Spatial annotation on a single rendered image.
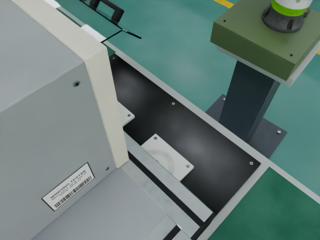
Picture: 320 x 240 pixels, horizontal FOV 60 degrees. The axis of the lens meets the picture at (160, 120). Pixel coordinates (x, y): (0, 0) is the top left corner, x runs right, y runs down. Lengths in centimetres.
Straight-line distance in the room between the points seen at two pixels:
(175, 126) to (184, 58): 138
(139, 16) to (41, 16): 233
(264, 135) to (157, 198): 149
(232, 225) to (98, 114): 55
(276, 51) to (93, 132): 84
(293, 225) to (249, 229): 11
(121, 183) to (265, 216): 49
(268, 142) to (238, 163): 101
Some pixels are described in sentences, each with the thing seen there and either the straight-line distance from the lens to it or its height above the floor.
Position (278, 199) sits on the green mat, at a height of 75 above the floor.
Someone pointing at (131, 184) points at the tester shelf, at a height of 111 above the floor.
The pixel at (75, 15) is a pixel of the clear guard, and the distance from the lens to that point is 75.
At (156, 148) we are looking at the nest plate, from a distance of 79.
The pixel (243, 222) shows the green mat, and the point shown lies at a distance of 78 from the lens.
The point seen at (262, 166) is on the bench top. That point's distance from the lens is 85.
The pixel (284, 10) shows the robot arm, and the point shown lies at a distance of 110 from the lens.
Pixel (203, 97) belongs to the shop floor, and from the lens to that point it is 193.
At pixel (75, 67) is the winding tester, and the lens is 23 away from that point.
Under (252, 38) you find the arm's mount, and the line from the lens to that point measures 107.
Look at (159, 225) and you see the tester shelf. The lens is 37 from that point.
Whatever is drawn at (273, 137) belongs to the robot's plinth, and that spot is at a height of 2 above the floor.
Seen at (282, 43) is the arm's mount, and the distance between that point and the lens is 109.
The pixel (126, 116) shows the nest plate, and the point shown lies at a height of 78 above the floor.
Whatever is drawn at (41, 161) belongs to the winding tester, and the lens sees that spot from 28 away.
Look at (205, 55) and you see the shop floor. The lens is 224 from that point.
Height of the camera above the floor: 147
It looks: 55 degrees down
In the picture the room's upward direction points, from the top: straight up
